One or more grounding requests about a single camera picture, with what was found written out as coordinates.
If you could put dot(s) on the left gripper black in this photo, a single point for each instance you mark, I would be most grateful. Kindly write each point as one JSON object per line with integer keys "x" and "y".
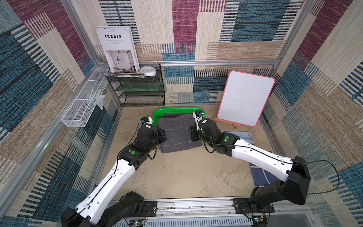
{"x": 161, "y": 135}

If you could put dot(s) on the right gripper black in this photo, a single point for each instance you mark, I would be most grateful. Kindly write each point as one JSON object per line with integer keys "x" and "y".
{"x": 195, "y": 133}

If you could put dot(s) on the dark grey checked pillowcase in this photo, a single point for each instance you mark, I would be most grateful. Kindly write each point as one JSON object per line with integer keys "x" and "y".
{"x": 177, "y": 132}

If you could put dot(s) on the green plastic basket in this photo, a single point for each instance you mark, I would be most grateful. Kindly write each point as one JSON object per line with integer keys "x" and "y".
{"x": 176, "y": 110}

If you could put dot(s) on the navy blue pillowcase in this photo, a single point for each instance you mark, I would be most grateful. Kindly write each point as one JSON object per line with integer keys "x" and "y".
{"x": 261, "y": 177}

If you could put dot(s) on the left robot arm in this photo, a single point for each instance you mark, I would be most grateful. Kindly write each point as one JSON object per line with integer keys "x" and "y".
{"x": 94, "y": 210}

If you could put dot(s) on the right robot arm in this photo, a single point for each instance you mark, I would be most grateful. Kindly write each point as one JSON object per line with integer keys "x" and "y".
{"x": 293, "y": 177}

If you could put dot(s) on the wooden whiteboard stand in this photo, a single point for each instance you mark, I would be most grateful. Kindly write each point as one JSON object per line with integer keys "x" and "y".
{"x": 235, "y": 125}

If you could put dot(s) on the pink framed whiteboard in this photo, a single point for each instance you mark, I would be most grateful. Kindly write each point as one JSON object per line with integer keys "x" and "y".
{"x": 245, "y": 97}

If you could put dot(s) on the white round bowl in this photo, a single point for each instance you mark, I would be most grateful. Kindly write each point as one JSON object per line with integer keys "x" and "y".
{"x": 148, "y": 71}

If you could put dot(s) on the Inedia magazine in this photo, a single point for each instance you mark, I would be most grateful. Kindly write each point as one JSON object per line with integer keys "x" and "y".
{"x": 119, "y": 48}

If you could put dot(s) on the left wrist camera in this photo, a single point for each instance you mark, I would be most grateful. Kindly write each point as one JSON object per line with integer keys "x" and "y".
{"x": 146, "y": 120}

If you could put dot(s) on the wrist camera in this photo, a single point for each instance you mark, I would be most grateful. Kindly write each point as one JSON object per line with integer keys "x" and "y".
{"x": 146, "y": 120}
{"x": 199, "y": 114}

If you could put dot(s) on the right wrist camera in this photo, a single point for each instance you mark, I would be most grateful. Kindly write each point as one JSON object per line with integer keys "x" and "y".
{"x": 199, "y": 114}

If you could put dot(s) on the black wire shelf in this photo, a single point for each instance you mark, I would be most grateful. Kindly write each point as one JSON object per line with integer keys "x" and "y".
{"x": 136, "y": 90}

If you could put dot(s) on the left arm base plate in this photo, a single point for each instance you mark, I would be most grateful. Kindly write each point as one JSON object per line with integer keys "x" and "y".
{"x": 149, "y": 209}

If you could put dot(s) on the white wire wall basket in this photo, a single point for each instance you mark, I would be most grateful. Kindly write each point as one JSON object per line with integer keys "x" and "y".
{"x": 90, "y": 96}

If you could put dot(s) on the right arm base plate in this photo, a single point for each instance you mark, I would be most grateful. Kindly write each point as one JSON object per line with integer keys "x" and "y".
{"x": 241, "y": 205}

